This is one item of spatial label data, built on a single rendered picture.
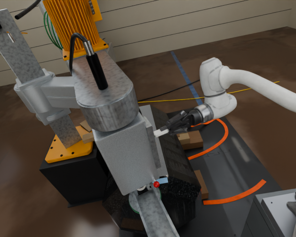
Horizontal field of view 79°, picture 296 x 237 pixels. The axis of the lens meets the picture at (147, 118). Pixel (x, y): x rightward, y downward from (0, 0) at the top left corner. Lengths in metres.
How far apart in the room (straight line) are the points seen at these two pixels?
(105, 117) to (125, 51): 5.83
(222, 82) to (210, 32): 5.89
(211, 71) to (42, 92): 1.35
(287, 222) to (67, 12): 1.65
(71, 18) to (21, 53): 0.64
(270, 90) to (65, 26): 1.07
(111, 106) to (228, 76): 0.51
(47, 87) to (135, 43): 4.94
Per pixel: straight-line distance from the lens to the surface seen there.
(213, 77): 0.86
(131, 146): 0.79
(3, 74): 8.08
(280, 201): 1.41
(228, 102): 0.94
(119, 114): 0.64
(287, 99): 0.82
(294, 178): 2.68
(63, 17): 1.23
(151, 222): 1.00
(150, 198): 1.05
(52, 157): 2.13
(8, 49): 1.73
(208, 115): 0.89
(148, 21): 6.23
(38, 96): 1.75
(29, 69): 1.76
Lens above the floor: 2.03
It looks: 37 degrees down
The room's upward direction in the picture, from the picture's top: 13 degrees counter-clockwise
